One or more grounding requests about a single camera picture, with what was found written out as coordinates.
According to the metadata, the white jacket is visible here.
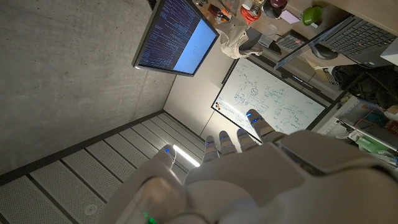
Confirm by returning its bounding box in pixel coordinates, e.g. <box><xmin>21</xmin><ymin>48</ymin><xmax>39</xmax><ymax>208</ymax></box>
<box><xmin>214</xmin><ymin>18</ymin><xmax>265</xmax><ymax>60</ymax></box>

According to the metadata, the white shelf unit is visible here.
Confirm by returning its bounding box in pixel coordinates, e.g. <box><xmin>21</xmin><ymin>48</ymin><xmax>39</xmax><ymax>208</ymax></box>
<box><xmin>310</xmin><ymin>93</ymin><xmax>398</xmax><ymax>169</ymax></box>

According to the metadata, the whiteboard with black frame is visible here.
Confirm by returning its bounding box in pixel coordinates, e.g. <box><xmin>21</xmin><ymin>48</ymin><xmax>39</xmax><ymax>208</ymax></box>
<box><xmin>211</xmin><ymin>57</ymin><xmax>327</xmax><ymax>144</ymax></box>

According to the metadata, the black computer mouse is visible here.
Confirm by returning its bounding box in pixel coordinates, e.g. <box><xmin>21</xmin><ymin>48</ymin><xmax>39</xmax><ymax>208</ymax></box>
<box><xmin>310</xmin><ymin>43</ymin><xmax>339</xmax><ymax>60</ymax></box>

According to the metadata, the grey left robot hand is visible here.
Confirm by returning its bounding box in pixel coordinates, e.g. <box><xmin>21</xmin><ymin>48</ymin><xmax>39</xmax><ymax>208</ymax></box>
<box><xmin>96</xmin><ymin>108</ymin><xmax>398</xmax><ymax>224</ymax></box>

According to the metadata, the dark red ball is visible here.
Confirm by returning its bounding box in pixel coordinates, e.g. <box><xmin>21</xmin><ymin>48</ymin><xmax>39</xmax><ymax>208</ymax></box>
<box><xmin>269</xmin><ymin>0</ymin><xmax>289</xmax><ymax>9</ymax></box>

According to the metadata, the clear plastic cup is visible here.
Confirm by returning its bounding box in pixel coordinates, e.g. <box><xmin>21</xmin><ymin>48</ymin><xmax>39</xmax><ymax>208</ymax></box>
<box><xmin>258</xmin><ymin>24</ymin><xmax>279</xmax><ymax>47</ymax></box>

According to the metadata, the small green cup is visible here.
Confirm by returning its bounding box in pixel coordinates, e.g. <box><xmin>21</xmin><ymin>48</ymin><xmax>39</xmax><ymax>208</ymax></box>
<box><xmin>301</xmin><ymin>6</ymin><xmax>324</xmax><ymax>26</ymax></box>

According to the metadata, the red orange crumpled object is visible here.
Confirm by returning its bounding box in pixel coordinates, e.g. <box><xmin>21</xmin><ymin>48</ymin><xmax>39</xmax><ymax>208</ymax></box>
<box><xmin>239</xmin><ymin>5</ymin><xmax>262</xmax><ymax>25</ymax></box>

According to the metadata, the black bag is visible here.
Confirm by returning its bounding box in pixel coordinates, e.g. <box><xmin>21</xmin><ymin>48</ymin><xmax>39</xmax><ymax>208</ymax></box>
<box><xmin>331</xmin><ymin>63</ymin><xmax>398</xmax><ymax>110</ymax></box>

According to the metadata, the pink sticky note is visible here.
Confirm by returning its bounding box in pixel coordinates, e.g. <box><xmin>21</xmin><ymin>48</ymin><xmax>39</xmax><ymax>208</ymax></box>
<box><xmin>279</xmin><ymin>9</ymin><xmax>301</xmax><ymax>25</ymax></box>

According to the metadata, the ceiling strip light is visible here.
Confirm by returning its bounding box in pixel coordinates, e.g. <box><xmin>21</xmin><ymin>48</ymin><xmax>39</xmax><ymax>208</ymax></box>
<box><xmin>172</xmin><ymin>144</ymin><xmax>201</xmax><ymax>168</ymax></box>

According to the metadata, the black computer monitor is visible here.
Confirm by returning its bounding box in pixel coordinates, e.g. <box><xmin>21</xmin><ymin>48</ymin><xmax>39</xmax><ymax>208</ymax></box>
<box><xmin>131</xmin><ymin>0</ymin><xmax>220</xmax><ymax>78</ymax></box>

